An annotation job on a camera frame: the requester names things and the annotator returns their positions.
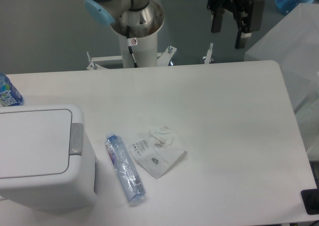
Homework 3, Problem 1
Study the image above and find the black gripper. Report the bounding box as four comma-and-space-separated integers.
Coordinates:
207, 0, 264, 49

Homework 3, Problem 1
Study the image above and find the grey trash can push button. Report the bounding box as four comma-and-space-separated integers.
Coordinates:
69, 123, 84, 156

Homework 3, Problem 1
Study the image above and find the white trash can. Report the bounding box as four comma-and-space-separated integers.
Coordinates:
0, 104, 97, 210

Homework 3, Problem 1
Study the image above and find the white trash can lid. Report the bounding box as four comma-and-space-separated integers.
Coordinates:
0, 109, 72, 179

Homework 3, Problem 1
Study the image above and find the translucent plastic storage box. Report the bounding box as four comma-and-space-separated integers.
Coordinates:
244, 3, 319, 162

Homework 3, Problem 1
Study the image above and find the crumpled white tissue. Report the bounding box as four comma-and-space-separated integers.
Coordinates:
149, 126, 176, 145

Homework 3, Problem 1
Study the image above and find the white paper packet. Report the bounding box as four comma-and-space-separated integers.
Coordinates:
129, 134, 186, 179

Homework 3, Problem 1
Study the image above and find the clear empty plastic bottle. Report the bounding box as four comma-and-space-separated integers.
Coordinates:
105, 133, 146, 203

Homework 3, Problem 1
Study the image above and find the black device at table edge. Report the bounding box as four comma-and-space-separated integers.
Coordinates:
301, 189, 319, 215

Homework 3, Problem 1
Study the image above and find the blue labelled water bottle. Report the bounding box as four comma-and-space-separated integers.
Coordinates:
0, 73, 24, 107

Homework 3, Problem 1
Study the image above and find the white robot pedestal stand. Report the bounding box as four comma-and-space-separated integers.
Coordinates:
86, 29, 177, 70

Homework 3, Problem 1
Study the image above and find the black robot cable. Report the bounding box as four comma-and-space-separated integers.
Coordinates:
126, 25, 139, 68

